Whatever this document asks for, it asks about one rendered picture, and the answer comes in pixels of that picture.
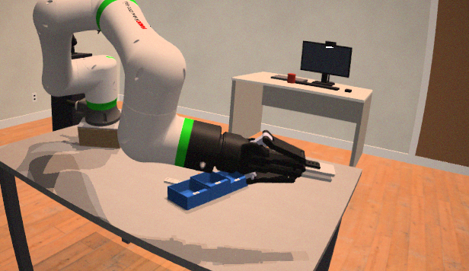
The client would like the blue three-compartment bin rack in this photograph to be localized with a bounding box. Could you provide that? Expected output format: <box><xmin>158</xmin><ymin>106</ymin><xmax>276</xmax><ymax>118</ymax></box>
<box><xmin>167</xmin><ymin>171</ymin><xmax>248</xmax><ymax>210</ymax></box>

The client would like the white domino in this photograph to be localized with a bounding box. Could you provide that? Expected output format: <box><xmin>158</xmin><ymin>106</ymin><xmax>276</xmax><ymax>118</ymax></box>
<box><xmin>164</xmin><ymin>177</ymin><xmax>182</xmax><ymax>184</ymax></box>

